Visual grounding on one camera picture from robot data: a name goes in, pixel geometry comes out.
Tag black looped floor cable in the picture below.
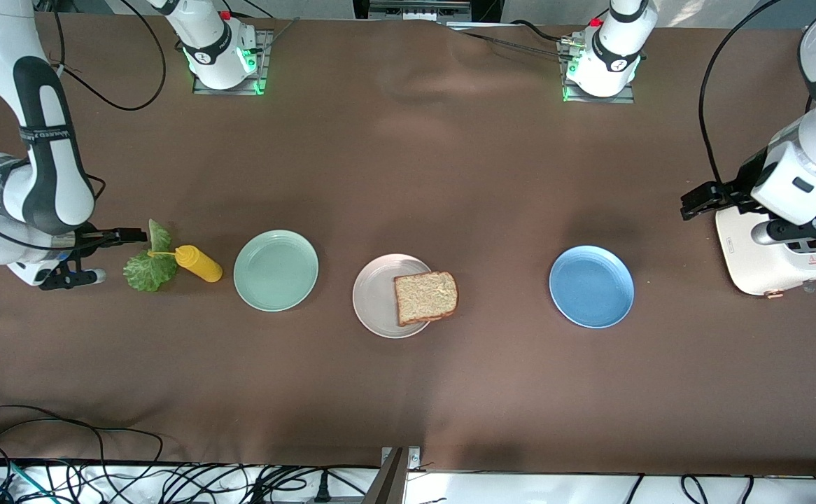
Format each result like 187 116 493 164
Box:
681 475 715 504

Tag metal table clamp bracket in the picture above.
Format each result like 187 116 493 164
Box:
379 446 423 504

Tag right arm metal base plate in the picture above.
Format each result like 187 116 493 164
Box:
192 29 273 96

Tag black cable on table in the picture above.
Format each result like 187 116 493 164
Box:
446 27 573 58
509 20 577 44

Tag brown table cloth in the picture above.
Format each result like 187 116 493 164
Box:
0 13 816 477

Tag white toaster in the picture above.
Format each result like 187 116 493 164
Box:
715 203 816 300

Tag yellow mustard squeeze bottle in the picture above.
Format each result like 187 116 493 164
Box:
148 245 224 284

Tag mint green plate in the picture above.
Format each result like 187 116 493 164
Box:
233 230 320 312

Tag beige plate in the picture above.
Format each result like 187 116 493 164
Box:
352 253 441 340

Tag long black floor cable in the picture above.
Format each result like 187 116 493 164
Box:
0 405 164 504

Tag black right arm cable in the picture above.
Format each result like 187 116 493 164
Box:
0 0 169 254

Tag brown bread slice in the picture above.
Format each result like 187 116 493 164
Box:
393 271 459 327

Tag blue plate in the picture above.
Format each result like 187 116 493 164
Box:
549 245 635 329

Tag teal floor cable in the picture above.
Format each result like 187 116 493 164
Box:
0 455 55 504

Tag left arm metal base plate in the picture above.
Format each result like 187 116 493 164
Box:
559 36 637 104

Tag green lettuce leaf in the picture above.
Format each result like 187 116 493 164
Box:
123 218 179 293

